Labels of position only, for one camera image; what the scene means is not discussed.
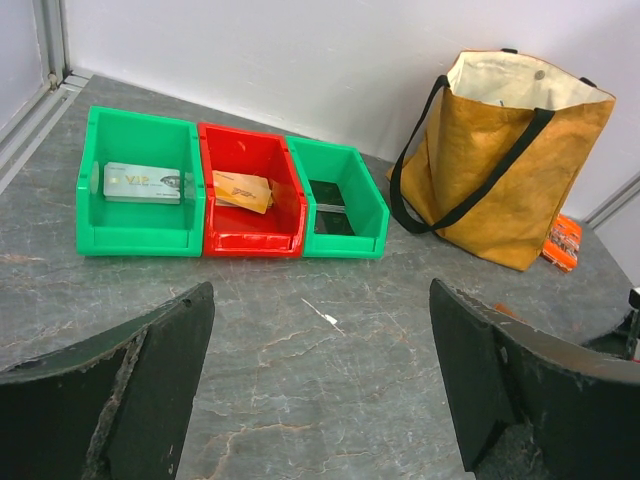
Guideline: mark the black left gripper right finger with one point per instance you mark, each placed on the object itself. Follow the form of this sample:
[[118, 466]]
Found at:
[[582, 401]]

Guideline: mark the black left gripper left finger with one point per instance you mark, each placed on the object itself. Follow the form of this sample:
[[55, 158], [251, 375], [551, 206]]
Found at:
[[114, 406]]

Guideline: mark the brown leather card holder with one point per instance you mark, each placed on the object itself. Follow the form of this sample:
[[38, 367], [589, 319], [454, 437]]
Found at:
[[500, 307]]

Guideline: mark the black card stack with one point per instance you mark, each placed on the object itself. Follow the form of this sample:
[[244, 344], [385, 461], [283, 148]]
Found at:
[[330, 217]]

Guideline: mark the orange snack packet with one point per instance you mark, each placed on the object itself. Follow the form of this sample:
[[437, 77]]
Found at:
[[562, 245]]

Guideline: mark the left green plastic bin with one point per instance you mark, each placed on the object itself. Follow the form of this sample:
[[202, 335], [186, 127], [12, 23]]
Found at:
[[111, 228]]

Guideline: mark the green plastic bin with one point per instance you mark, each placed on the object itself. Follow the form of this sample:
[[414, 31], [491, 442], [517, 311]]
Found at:
[[111, 228], [365, 206]]

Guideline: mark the red plastic bin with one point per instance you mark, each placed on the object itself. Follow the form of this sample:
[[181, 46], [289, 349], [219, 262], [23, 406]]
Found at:
[[235, 231]]

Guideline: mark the mustard tote bag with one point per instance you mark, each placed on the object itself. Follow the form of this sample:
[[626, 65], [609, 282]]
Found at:
[[495, 153]]

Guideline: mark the right green plastic bin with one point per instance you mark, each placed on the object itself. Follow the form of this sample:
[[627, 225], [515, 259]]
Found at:
[[365, 206]]

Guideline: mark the left aluminium frame post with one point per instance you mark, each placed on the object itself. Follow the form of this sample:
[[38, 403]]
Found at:
[[52, 40]]

